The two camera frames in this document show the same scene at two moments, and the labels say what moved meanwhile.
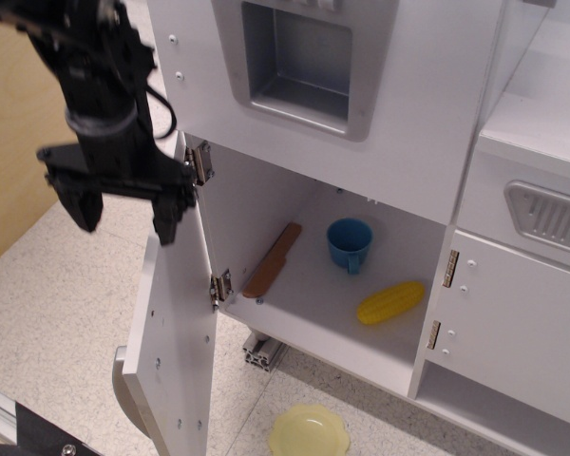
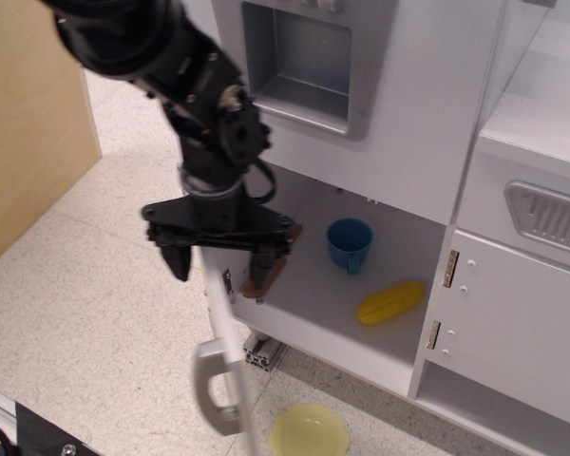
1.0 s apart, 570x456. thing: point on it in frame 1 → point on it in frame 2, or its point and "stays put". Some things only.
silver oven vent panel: x=552 y=218 stays put
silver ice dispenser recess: x=318 y=64 stays put
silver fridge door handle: x=123 y=393 → x=212 y=360
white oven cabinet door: x=517 y=324 stays put
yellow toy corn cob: x=390 y=302 stays put
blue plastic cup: x=349 y=241 stays put
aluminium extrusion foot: x=261 y=350 stays put
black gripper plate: x=119 y=166 → x=217 y=220
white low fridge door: x=170 y=368 → x=228 y=351
